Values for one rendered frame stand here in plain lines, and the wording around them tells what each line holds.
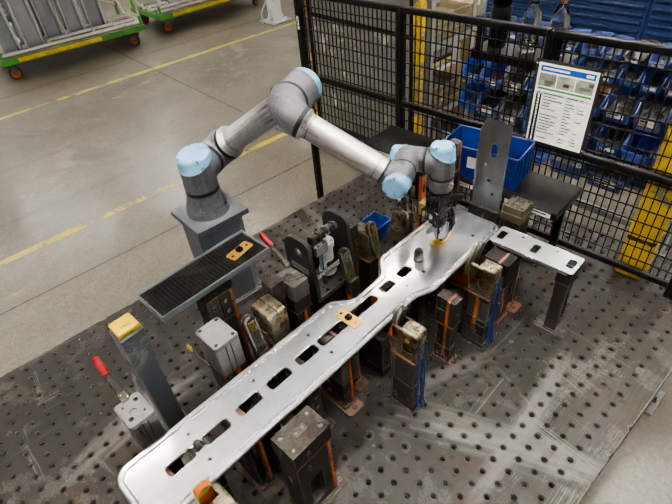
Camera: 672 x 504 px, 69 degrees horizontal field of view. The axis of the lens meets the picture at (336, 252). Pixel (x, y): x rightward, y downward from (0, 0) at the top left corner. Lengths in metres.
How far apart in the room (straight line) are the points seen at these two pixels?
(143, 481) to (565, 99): 1.71
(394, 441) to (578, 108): 1.26
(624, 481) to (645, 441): 0.23
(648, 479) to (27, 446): 2.30
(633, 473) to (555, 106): 1.52
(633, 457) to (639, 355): 0.73
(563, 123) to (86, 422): 1.91
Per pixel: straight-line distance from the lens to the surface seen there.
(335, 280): 1.63
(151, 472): 1.32
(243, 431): 1.30
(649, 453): 2.61
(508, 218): 1.85
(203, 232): 1.73
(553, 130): 2.00
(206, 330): 1.37
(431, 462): 1.56
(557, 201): 1.94
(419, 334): 1.37
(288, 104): 1.43
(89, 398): 1.93
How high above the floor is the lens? 2.08
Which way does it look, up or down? 40 degrees down
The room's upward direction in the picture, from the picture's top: 6 degrees counter-clockwise
